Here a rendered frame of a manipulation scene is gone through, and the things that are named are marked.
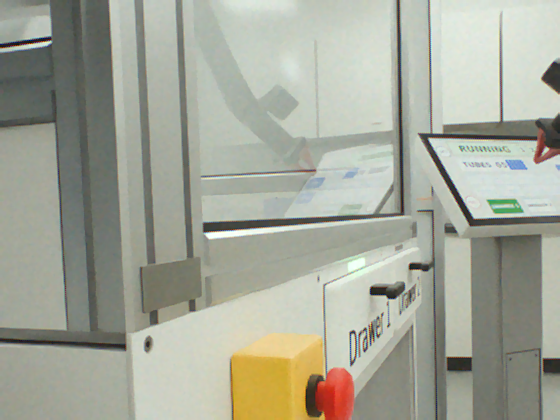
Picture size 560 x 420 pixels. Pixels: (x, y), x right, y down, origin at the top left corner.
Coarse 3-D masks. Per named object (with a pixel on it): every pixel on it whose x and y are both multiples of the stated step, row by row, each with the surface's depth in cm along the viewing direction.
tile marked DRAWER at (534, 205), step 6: (522, 198) 148; (528, 198) 148; (534, 198) 149; (540, 198) 150; (546, 198) 151; (528, 204) 147; (534, 204) 148; (540, 204) 148; (546, 204) 149; (552, 204) 150; (528, 210) 145; (534, 210) 146; (540, 210) 147; (546, 210) 147; (552, 210) 148
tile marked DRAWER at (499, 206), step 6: (492, 204) 143; (498, 204) 143; (504, 204) 144; (510, 204) 145; (516, 204) 145; (492, 210) 141; (498, 210) 142; (504, 210) 143; (510, 210) 143; (516, 210) 144; (522, 210) 145
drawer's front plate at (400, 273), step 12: (408, 252) 103; (420, 252) 116; (396, 264) 90; (408, 264) 102; (396, 276) 90; (408, 276) 102; (420, 276) 116; (408, 288) 101; (420, 288) 116; (396, 300) 90; (408, 300) 102; (420, 300) 116; (396, 312) 90; (408, 312) 101; (396, 324) 90
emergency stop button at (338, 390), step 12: (336, 372) 40; (348, 372) 41; (324, 384) 40; (336, 384) 39; (348, 384) 40; (324, 396) 39; (336, 396) 39; (348, 396) 40; (324, 408) 39; (336, 408) 39; (348, 408) 40
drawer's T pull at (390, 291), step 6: (396, 282) 74; (402, 282) 74; (372, 288) 72; (378, 288) 71; (384, 288) 71; (390, 288) 69; (396, 288) 69; (402, 288) 73; (372, 294) 72; (378, 294) 71; (384, 294) 71; (390, 294) 69; (396, 294) 69
